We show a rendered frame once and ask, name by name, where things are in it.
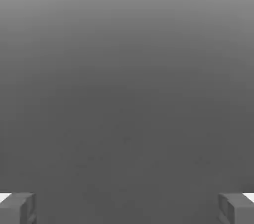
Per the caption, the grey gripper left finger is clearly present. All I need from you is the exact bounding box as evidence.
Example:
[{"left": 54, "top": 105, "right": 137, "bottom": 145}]
[{"left": 0, "top": 192, "right": 38, "bottom": 224}]

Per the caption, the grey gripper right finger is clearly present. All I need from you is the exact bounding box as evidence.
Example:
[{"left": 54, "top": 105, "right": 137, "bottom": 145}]
[{"left": 217, "top": 192, "right": 254, "bottom": 224}]

